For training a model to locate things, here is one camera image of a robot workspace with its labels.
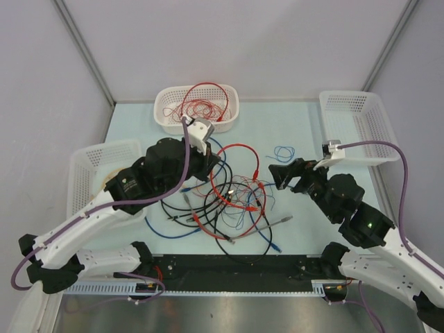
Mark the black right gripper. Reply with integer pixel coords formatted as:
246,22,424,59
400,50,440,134
266,157,337,221

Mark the red ethernet cable in basket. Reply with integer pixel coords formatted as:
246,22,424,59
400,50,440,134
180,82,232,123

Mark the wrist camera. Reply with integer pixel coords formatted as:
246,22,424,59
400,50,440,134
182,115,214,155
314,140,345,170

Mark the white basket right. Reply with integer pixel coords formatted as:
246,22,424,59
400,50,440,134
319,90,400,167

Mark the white basket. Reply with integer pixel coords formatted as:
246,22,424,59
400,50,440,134
66,139,142,218
319,90,400,167
153,82,239,135

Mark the thin red wire in basket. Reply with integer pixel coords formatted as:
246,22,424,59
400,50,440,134
162,98,226,122

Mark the blue ethernet cable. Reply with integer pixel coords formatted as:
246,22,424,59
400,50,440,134
242,180,282,253
144,137,228,239

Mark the white basket top centre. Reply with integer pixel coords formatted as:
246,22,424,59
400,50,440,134
153,82,239,135

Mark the white basket left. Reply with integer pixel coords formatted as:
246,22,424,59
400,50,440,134
66,139,142,218

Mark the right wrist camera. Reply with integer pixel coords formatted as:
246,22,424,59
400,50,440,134
314,140,345,170

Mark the grey ethernet cable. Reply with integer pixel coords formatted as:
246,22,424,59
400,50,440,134
182,193,294,241

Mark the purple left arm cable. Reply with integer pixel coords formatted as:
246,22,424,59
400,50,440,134
10,116,192,291

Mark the red ethernet cable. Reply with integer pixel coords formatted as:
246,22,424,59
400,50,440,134
180,82,232,123
210,144,261,209
191,176,268,241

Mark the black cable coil left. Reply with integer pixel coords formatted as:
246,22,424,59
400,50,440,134
160,162,234,227

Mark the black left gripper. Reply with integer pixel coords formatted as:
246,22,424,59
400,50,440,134
158,137,220,194

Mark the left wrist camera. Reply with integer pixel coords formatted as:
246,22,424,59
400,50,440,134
182,115,214,155

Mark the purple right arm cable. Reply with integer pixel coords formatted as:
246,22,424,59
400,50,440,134
336,140,444,275

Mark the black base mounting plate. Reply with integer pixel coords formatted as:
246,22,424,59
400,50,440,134
131,255,345,292

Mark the blue ethernet cable left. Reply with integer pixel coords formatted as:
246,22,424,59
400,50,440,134
144,137,228,239

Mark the black cable large loop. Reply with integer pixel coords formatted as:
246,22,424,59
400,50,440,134
204,162,278,264

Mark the white slotted cable duct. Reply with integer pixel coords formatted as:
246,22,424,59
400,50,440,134
64,280,349,297

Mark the blue ethernet cable right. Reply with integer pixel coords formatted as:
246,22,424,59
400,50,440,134
242,180,282,253

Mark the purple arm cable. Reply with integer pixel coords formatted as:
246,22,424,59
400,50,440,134
10,116,192,291
336,140,444,275

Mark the thin blue wire coil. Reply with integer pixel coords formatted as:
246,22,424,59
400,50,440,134
265,145,296,162

